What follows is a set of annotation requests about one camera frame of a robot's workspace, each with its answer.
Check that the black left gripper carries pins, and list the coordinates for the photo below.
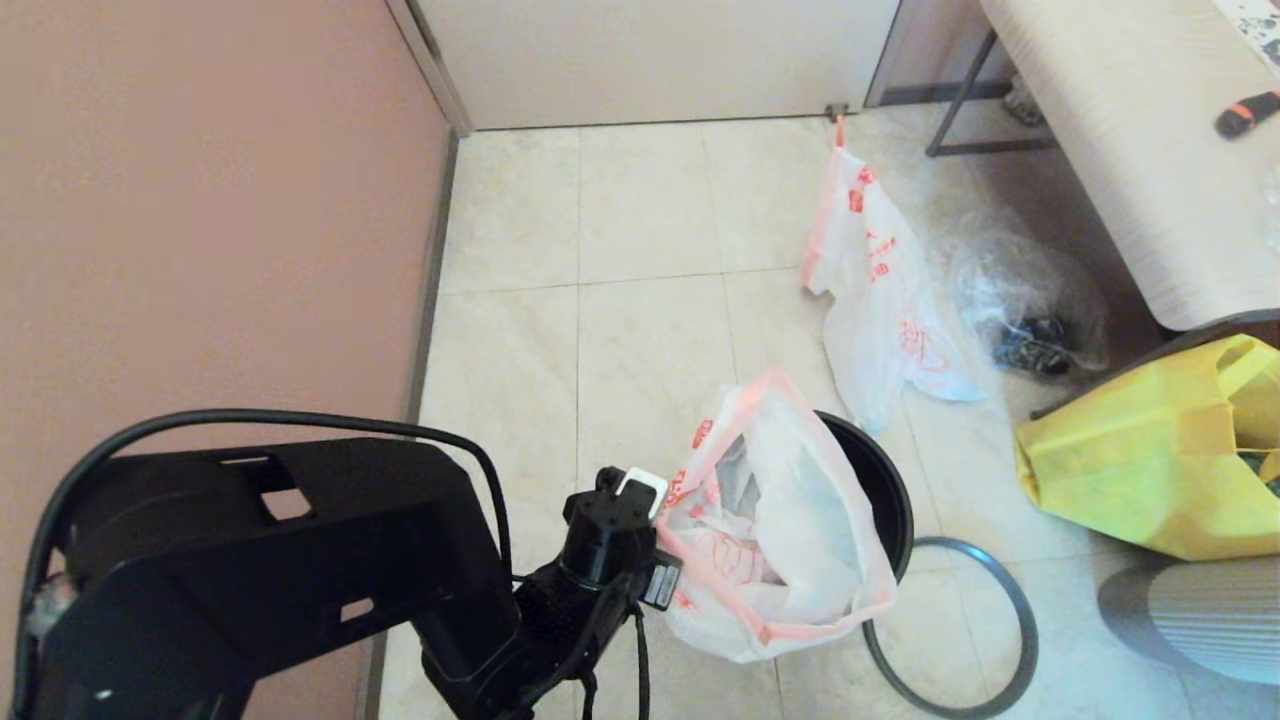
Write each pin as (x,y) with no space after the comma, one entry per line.
(600,600)

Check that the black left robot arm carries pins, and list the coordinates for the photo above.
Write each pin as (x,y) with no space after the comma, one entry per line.
(250,580)

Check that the grey ribbed robot base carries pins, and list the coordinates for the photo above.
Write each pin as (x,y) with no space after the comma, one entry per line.
(1210,620)

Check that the black round trash bin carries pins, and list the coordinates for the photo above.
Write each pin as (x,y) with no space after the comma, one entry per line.
(885,490)

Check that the dark items in clear bag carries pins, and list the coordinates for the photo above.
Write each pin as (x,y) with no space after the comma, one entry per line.
(1040,345)

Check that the clear plastic bag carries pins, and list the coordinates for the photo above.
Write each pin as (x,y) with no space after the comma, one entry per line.
(1020,280)

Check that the yellow non-woven bag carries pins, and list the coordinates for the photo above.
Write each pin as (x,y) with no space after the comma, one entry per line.
(1130,470)

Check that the white door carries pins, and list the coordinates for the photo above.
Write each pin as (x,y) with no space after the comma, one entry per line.
(660,60)

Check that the small metal door stopper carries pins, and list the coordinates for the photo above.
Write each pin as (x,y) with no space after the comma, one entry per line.
(838,111)

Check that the beige table with metal legs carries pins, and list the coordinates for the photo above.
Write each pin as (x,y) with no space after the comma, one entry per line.
(990,148)

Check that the small white object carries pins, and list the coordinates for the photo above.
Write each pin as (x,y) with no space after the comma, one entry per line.
(1022,100)

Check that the black and red marker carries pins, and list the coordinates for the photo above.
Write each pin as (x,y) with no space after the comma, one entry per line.
(1245,115)

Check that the black-printed white paper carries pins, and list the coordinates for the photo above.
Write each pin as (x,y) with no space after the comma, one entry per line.
(1255,25)

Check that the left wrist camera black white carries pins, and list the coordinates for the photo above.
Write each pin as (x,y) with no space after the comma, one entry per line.
(610,520)

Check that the grey door frame post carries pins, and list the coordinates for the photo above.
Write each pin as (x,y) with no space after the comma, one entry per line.
(430,60)

